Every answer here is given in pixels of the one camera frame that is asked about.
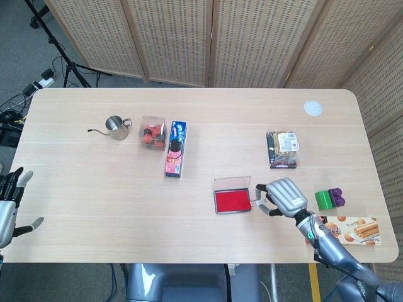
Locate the steel gooseneck pitcher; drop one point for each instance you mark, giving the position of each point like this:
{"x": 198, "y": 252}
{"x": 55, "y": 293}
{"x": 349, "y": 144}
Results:
{"x": 117, "y": 130}

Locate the white power strip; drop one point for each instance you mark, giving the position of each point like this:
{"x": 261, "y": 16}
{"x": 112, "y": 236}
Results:
{"x": 44, "y": 83}

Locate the blue sandwich cookie box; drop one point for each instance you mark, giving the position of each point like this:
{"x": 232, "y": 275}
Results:
{"x": 175, "y": 151}

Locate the purple plastic block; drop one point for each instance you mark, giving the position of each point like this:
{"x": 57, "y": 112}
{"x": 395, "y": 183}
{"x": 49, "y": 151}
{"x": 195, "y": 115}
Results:
{"x": 337, "y": 197}

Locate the grey robot torso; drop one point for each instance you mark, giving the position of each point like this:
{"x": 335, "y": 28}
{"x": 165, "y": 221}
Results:
{"x": 189, "y": 283}

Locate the black power adapter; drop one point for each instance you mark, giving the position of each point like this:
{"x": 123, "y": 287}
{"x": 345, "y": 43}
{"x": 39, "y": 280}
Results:
{"x": 47, "y": 74}
{"x": 29, "y": 89}

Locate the metal table leg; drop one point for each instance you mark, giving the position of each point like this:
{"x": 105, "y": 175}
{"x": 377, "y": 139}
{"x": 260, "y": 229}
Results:
{"x": 273, "y": 278}

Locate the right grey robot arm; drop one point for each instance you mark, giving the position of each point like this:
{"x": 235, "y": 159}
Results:
{"x": 333, "y": 251}

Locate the packaged cake in black tray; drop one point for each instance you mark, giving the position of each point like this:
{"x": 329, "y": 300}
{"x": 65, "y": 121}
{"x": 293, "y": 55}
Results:
{"x": 283, "y": 148}

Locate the black tripod stand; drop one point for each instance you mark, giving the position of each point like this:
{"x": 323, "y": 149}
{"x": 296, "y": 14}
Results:
{"x": 67, "y": 61}

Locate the clear box of coffee capsules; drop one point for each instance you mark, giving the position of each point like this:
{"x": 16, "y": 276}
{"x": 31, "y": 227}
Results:
{"x": 152, "y": 135}

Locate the red ink pad clear lid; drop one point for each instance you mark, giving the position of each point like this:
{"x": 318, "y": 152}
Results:
{"x": 231, "y": 203}

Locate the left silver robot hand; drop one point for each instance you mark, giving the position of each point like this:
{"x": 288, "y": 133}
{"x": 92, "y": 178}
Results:
{"x": 6, "y": 214}

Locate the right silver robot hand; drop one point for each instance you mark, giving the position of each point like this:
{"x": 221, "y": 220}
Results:
{"x": 288, "y": 196}

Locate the wooden rattan folding screen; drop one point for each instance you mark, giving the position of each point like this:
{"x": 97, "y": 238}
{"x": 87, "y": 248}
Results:
{"x": 387, "y": 126}
{"x": 173, "y": 37}

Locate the red and white stamp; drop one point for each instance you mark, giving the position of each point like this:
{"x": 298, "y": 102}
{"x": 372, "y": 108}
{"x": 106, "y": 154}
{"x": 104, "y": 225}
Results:
{"x": 259, "y": 202}

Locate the green plastic cylinder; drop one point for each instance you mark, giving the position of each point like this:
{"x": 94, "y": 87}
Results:
{"x": 323, "y": 200}

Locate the egg roll snack box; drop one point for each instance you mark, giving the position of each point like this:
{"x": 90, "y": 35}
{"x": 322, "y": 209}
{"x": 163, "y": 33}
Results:
{"x": 355, "y": 231}

